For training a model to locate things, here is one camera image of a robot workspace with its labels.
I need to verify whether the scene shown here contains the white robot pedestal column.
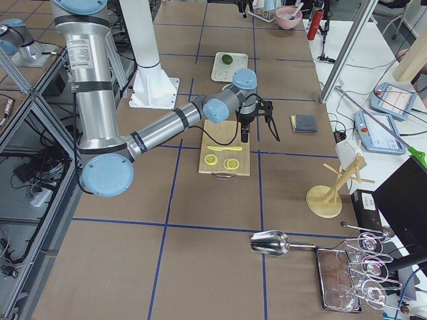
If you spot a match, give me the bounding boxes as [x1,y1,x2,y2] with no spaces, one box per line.
[119,0,179,109]

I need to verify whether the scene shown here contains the metal ice scoop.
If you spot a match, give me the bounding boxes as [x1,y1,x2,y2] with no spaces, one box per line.
[250,230,316,257]

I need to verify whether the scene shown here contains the cream bear tray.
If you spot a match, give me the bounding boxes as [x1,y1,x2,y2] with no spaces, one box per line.
[211,52,248,83]

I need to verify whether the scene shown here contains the blue teach pendant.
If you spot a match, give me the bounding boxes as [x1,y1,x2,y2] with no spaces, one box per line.
[370,82,416,121]
[354,111,406,155]

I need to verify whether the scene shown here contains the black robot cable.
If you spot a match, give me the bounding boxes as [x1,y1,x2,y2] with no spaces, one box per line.
[199,95,282,146]

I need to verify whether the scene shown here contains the wire cup rack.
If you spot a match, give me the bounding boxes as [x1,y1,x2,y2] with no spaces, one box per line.
[249,0,276,23]

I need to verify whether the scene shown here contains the aluminium frame post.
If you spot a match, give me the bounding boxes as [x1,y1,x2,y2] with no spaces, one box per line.
[320,0,378,103]

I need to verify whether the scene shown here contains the wooden mug tree stand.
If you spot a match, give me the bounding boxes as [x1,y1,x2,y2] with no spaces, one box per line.
[306,153,375,219]

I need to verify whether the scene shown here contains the lemon slice left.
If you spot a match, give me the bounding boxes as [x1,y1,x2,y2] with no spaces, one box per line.
[203,154,218,166]

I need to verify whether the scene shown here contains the blue teach pendant near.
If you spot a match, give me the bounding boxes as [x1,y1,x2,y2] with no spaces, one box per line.
[354,111,406,155]

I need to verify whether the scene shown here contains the pink bowl of ice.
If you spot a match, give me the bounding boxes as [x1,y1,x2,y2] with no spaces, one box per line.
[275,7,302,30]

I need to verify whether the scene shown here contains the black monitor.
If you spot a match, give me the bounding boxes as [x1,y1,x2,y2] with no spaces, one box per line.
[374,156,426,248]

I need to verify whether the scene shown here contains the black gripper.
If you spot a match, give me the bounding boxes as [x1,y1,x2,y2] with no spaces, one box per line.
[238,112,256,143]

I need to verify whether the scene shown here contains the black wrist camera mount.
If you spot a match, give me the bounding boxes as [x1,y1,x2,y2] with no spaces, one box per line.
[257,99,274,117]

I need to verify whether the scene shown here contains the yellow plastic knife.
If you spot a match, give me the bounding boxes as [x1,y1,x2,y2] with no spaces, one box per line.
[207,146,243,152]

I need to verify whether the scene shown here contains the black mini tripod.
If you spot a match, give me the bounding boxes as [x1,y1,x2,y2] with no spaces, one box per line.
[318,0,336,64]

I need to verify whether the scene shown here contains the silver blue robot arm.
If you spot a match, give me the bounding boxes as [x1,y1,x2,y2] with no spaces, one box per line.
[51,1,258,197]

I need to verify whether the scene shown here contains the bamboo cutting board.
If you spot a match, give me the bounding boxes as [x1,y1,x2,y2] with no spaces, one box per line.
[198,120,250,176]

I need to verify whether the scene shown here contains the grey yellow sponge cloth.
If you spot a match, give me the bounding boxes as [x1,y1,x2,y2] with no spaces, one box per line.
[290,114,317,133]

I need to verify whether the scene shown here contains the blue teach pendant far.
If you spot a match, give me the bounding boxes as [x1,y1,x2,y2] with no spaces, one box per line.
[370,82,416,121]

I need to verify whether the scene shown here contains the green lime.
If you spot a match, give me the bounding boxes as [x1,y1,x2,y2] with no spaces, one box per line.
[221,54,234,65]

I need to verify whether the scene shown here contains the lemon slice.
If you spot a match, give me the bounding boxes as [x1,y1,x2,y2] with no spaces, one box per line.
[203,154,218,166]
[223,158,240,170]

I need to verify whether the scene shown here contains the second robot arm grey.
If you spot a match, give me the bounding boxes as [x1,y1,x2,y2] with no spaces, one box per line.
[1,18,59,67]

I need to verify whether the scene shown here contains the red bottle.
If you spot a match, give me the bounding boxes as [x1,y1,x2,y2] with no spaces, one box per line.
[307,9,324,41]

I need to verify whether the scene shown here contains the dark tray with glasses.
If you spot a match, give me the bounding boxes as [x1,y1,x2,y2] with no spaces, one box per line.
[315,247,353,311]

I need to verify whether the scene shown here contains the lemon slice right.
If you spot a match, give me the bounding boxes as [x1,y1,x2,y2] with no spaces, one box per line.
[223,158,240,170]

